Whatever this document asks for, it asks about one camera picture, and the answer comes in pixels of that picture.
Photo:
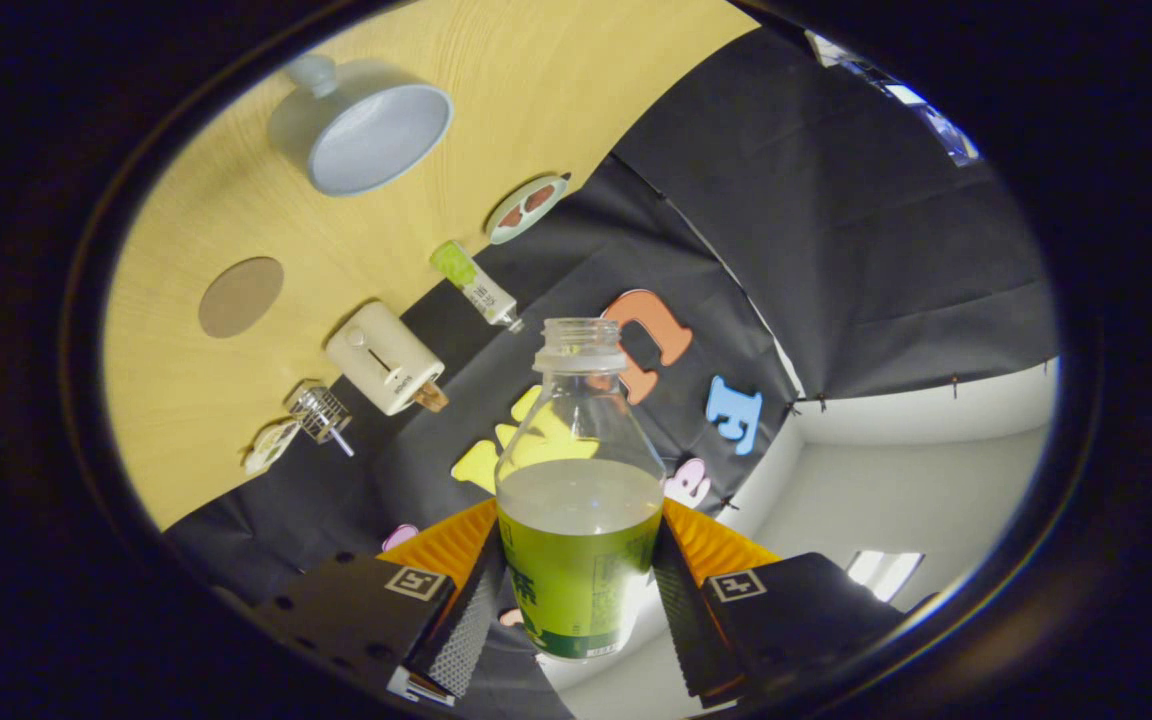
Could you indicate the brown bread slice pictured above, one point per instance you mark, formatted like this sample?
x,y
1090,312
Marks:
x,y
431,398

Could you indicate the white toaster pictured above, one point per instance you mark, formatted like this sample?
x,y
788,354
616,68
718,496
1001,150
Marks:
x,y
381,355

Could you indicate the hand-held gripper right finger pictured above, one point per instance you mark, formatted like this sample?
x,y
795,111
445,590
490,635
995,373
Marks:
x,y
686,630

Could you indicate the pale straw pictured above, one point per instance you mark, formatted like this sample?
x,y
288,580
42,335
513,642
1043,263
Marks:
x,y
342,442

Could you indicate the small green and white bottle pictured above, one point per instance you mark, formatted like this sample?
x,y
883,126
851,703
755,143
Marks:
x,y
471,282

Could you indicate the wooden table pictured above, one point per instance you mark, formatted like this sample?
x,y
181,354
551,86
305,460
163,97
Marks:
x,y
536,90

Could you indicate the green label juice bottle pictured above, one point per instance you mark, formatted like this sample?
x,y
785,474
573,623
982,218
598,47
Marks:
x,y
576,590

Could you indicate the ceiling light panel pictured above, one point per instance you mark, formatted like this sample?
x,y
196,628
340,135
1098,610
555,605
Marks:
x,y
884,575

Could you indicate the pale green plate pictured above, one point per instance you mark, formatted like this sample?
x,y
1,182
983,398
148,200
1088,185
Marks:
x,y
501,235

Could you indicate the white cup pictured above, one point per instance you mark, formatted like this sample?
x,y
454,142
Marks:
x,y
376,140

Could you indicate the round brown coaster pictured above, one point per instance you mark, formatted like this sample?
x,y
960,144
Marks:
x,y
241,297

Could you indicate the white divided tray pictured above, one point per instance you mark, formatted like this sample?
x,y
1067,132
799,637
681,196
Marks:
x,y
271,447

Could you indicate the brown meat piece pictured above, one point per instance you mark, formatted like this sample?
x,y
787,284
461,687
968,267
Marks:
x,y
539,198
511,216

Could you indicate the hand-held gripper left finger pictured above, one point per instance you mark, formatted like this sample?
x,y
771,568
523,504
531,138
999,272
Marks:
x,y
461,630

